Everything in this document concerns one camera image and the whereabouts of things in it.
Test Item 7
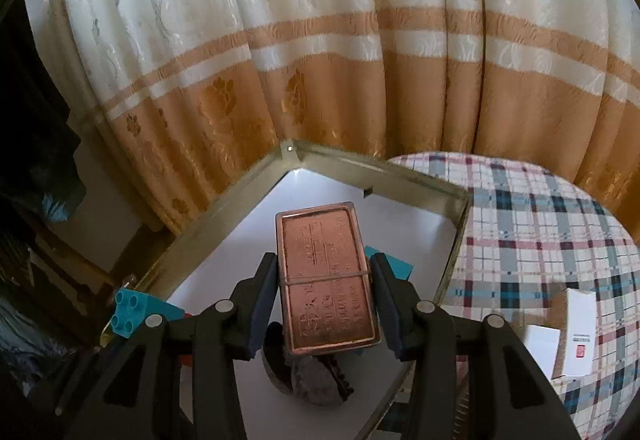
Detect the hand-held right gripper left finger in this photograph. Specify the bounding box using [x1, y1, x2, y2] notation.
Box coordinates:
[55, 251, 280, 440]

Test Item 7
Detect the copper rectangular tin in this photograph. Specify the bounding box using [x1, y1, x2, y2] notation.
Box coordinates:
[274, 201, 382, 360]

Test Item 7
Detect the teal box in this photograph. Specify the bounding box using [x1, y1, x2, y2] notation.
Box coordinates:
[364, 245, 416, 281]

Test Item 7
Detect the dark hanging cloth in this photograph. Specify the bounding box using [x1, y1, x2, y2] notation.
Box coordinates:
[0, 34, 88, 221]

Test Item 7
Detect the plaid tablecloth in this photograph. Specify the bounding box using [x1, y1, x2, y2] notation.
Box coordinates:
[377, 152, 640, 440]

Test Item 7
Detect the cream and orange floral curtain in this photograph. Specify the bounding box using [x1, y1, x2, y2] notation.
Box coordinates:
[22, 0, 640, 241]

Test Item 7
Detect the teal cloth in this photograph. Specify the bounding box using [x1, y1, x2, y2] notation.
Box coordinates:
[41, 191, 78, 222]

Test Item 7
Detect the brown wooden furniture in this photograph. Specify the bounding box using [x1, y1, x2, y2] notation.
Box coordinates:
[25, 215, 171, 336]

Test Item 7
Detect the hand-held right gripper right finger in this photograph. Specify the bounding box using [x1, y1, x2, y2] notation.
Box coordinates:
[369, 252, 581, 440]

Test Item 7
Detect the rectangular metal tray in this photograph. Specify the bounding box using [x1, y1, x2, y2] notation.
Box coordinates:
[102, 137, 471, 440]

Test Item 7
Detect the white box with red label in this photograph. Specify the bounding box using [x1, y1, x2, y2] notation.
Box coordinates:
[547, 289, 597, 380]

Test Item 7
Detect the blue studded building block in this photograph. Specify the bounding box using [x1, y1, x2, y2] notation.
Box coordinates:
[109, 289, 187, 340]

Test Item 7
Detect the grey lump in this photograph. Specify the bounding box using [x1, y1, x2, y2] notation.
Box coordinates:
[262, 321, 356, 407]

